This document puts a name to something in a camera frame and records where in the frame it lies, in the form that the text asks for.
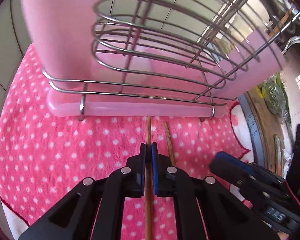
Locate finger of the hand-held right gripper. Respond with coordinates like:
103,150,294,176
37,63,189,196
209,156,273,205
215,151,289,189

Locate pink polka-dot blanket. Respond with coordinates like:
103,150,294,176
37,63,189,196
0,44,255,240

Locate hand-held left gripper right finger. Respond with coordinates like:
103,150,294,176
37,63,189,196
151,142,280,240

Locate light wooden chopstick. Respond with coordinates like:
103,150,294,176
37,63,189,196
164,121,177,167
144,116,152,240

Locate thin red cable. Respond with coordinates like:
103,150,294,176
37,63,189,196
285,182,300,209

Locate plastic bag of greens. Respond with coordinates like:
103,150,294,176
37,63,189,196
261,77,290,125

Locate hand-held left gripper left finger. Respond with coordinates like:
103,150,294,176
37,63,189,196
17,142,147,240

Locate wire dish rack pink cups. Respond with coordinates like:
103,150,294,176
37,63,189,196
20,0,300,122

